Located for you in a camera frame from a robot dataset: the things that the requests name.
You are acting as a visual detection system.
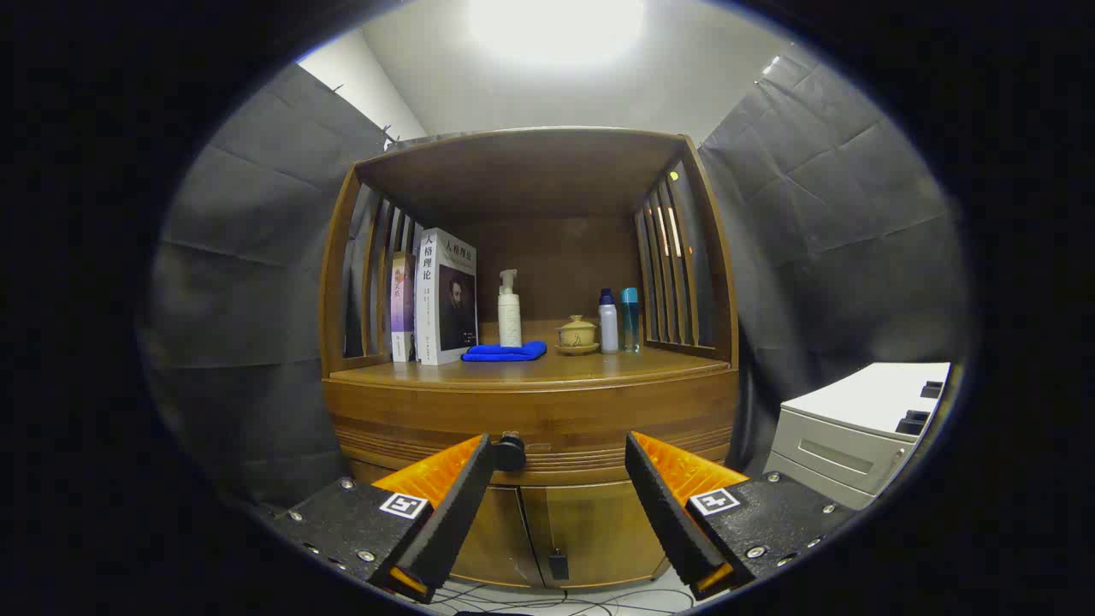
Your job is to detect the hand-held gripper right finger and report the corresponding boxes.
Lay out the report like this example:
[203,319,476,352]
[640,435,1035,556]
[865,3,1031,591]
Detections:
[624,430,856,602]

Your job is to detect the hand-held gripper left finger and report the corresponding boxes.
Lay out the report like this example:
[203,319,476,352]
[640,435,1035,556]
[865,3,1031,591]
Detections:
[257,432,497,604]

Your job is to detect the black drawer knob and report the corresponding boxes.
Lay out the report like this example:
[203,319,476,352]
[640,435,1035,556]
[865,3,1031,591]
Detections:
[494,432,528,472]

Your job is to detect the wooden drawer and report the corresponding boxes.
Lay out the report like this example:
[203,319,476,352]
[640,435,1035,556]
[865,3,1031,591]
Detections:
[323,376,739,487]

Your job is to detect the wooden cabinet door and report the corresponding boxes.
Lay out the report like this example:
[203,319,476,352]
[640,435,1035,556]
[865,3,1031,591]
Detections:
[520,481,672,589]
[451,484,547,589]

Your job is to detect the wooden countertop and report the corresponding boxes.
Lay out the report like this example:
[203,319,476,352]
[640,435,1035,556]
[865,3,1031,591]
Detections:
[329,321,732,388]

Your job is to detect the wooden cabinet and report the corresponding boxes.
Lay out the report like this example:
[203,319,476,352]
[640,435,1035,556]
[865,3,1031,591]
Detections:
[318,127,741,591]

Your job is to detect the blue folded cloth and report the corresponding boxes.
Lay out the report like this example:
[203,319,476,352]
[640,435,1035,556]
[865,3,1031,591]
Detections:
[462,341,548,363]

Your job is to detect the teal transparent bottle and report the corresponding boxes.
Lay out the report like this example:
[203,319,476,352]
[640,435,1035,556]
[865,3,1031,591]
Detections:
[620,287,642,353]

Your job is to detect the white bottle with blue cap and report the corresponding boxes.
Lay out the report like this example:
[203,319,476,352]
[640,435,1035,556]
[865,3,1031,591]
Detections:
[598,288,619,354]

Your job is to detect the white pump bottle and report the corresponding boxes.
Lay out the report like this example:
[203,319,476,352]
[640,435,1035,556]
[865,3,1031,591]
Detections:
[498,269,523,348]

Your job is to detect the yellow lidded teacup with saucer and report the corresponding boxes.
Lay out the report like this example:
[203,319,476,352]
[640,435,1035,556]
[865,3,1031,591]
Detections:
[555,315,601,356]

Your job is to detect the white book with portrait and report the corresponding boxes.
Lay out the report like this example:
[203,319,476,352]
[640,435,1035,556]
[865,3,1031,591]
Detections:
[416,228,478,367]

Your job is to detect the purple book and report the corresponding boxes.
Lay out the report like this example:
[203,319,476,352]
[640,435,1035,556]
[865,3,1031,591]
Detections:
[390,252,417,363]

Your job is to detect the floor cables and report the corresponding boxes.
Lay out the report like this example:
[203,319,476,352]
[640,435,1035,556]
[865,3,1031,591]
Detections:
[428,582,694,616]

